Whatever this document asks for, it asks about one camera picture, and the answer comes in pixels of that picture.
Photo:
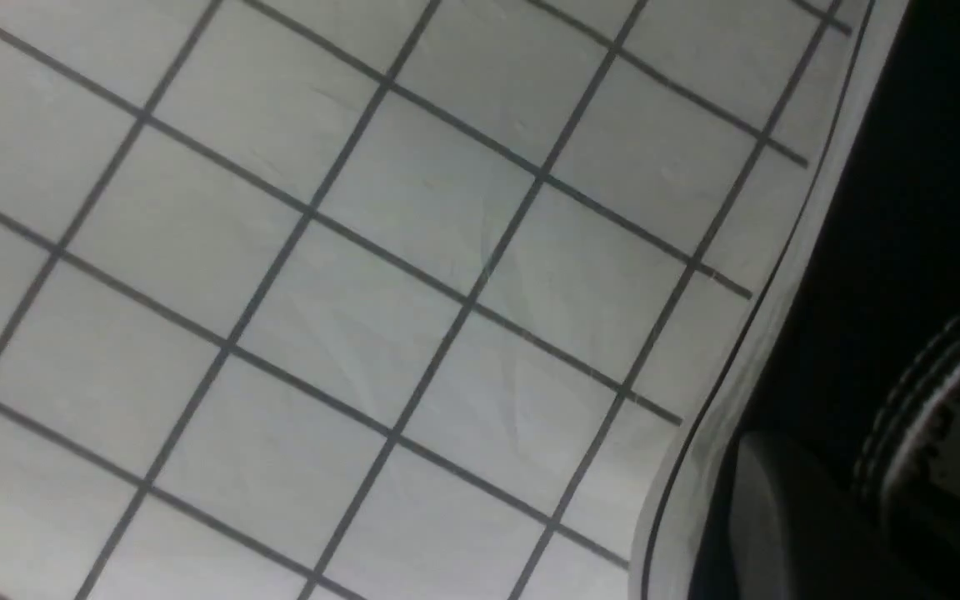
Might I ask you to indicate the black canvas sneaker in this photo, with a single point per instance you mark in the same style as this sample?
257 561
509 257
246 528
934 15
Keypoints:
886 525

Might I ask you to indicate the white grid floor mat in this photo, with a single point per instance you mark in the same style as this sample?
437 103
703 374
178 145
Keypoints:
381 299

